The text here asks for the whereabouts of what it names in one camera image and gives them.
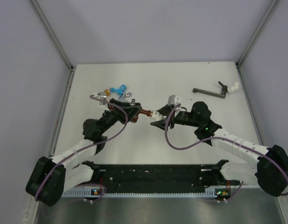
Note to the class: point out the aluminium corner frame post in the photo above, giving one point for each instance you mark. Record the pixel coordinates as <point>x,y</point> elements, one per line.
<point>51,34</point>
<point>273,4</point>

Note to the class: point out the grey long-spout faucet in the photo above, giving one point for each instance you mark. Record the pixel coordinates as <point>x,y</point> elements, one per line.
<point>223,93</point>

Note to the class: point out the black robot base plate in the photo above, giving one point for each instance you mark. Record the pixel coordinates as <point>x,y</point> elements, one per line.
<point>154,178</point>

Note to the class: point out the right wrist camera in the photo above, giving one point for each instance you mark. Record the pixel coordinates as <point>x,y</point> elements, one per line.
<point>174,100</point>

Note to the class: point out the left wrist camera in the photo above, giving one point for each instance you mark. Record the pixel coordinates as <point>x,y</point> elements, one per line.
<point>101,99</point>

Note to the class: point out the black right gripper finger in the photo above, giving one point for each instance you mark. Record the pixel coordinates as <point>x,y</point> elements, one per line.
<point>161,123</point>
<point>165,110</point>

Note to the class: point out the aluminium corner frame post right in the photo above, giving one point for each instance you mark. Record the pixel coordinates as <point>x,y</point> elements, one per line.
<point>273,4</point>

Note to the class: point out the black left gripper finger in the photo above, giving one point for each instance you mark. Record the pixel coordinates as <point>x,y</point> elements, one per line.
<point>131,113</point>
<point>125,104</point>

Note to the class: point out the brown water faucet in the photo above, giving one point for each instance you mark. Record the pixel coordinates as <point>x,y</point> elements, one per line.
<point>142,111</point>

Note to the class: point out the aluminium corner frame post left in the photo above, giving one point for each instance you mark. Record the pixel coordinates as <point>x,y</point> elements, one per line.
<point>51,34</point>

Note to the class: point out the chrome water faucet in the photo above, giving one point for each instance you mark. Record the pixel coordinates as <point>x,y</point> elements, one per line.
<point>123,97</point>

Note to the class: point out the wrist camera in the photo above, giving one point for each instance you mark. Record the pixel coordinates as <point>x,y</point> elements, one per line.
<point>174,100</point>
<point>101,99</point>

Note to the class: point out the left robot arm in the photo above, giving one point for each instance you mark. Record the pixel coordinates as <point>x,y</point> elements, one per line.
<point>52,176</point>

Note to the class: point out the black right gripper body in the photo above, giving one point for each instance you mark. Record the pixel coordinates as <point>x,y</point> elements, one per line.
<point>184,118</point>

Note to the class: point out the white elbow fitting on faucet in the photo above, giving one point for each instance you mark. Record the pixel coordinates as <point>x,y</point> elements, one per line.
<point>234,87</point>

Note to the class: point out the grey slotted cable duct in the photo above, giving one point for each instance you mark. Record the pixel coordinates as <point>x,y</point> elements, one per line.
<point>92,192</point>

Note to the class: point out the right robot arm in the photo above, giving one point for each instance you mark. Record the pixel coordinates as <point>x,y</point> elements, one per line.
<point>265,166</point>

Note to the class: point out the white elbow pipe fitting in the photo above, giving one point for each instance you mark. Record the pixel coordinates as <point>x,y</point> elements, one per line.
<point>156,116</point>

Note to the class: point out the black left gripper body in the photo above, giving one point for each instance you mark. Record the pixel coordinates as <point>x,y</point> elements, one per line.
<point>111,117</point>

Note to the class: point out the blue water faucet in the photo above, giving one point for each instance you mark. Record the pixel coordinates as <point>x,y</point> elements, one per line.
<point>120,90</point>

